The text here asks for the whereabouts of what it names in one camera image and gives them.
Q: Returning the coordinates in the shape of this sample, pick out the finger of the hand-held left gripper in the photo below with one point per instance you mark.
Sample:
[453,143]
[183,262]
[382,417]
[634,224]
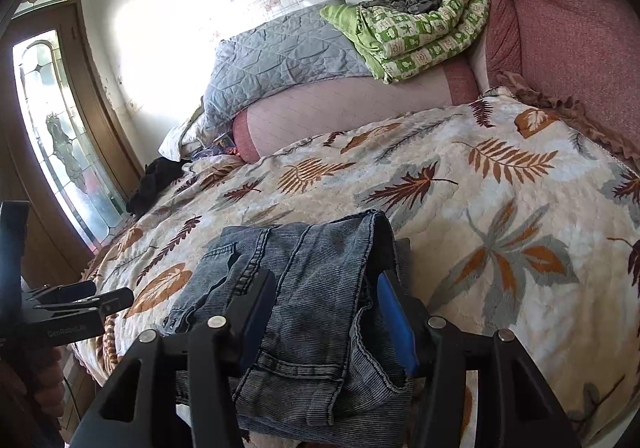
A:
[117,300]
[70,290]

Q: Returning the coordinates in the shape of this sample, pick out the pink bolster cushion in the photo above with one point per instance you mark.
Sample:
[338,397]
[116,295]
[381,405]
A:
[325,107]

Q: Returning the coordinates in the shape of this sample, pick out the wooden stained glass door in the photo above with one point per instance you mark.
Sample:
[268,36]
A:
[55,117]

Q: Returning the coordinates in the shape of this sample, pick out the grey quilted pillow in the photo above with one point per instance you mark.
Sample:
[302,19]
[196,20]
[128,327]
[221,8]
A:
[280,57]

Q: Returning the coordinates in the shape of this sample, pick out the black cloth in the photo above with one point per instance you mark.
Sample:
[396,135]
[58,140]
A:
[155,180]

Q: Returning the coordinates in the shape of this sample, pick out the leaf print bedspread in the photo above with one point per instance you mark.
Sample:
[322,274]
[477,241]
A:
[450,152]

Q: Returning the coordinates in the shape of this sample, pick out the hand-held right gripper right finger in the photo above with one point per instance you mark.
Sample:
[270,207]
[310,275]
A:
[397,323]

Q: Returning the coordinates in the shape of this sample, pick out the green patterned quilt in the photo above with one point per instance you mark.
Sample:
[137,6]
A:
[425,42]

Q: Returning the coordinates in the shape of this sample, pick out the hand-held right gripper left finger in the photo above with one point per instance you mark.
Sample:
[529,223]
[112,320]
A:
[257,318]

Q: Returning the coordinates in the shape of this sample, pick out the grey-blue denim pants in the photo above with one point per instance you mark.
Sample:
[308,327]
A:
[320,268]

